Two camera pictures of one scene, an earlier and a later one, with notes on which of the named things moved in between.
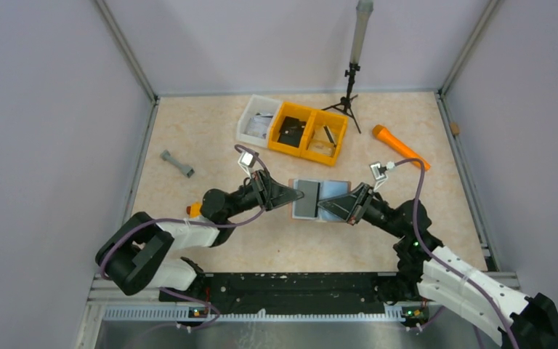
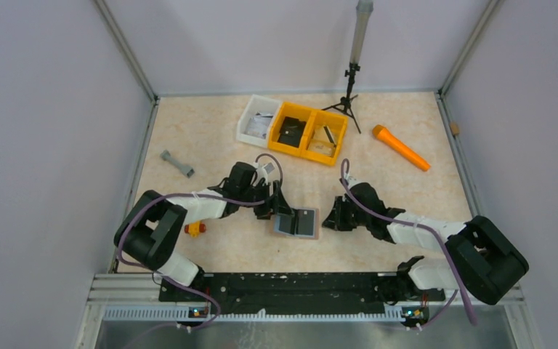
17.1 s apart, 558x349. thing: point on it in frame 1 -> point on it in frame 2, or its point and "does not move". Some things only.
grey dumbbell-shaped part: x=187 y=170 does not move
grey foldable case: x=316 y=191 -> x=302 y=224
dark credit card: x=306 y=207 -> x=285 y=224
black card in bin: x=290 y=131 does not move
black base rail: x=302 y=293 does not move
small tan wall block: x=455 y=127 does not move
